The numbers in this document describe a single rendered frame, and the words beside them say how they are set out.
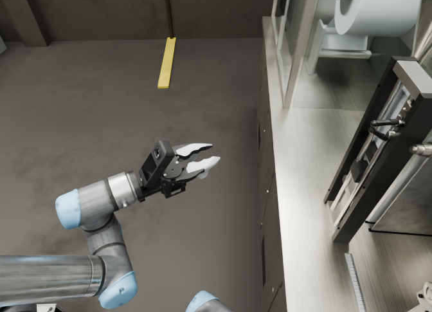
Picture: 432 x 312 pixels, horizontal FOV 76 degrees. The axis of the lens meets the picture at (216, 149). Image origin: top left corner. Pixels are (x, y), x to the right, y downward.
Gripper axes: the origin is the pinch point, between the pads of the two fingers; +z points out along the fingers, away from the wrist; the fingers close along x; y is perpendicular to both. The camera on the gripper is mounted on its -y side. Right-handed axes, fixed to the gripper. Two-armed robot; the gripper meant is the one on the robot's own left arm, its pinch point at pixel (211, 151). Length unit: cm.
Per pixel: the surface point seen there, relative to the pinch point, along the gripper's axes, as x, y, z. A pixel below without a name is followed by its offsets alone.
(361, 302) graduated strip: 44, 28, 24
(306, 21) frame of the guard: -39, -3, 61
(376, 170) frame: 23.1, -3.4, 30.4
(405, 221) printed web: 34, 22, 50
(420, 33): -4, -15, 71
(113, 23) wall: -358, 150, 39
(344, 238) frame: 29, 27, 33
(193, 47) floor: -282, 163, 127
